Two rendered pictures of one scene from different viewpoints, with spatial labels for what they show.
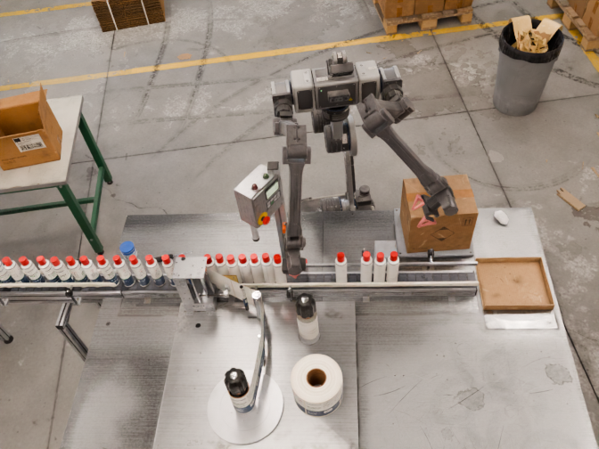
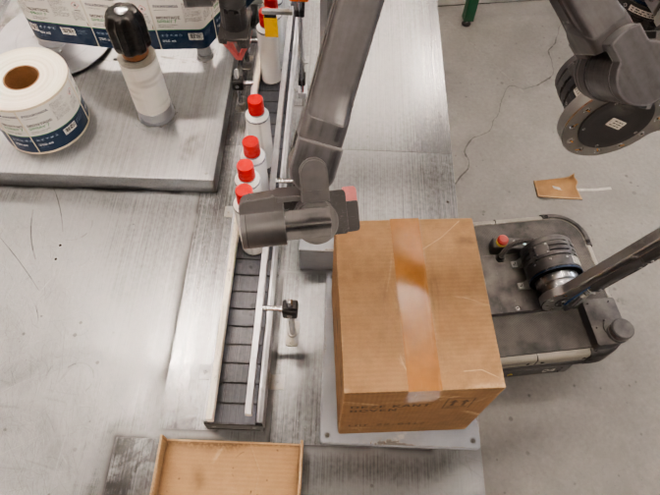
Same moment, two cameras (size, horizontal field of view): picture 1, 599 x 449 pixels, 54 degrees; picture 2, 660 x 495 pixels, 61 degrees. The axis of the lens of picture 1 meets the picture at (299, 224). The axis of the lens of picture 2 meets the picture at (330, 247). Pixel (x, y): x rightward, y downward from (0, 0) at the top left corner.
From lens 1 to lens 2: 2.21 m
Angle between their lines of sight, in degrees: 45
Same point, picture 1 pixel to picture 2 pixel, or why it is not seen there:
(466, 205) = (374, 362)
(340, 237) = (384, 179)
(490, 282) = (237, 472)
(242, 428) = (21, 35)
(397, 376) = (57, 248)
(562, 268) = not seen: outside the picture
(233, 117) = not seen: outside the picture
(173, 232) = not seen: outside the picture
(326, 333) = (153, 137)
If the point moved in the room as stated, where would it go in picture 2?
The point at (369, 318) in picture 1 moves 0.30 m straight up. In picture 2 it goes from (188, 214) to (155, 125)
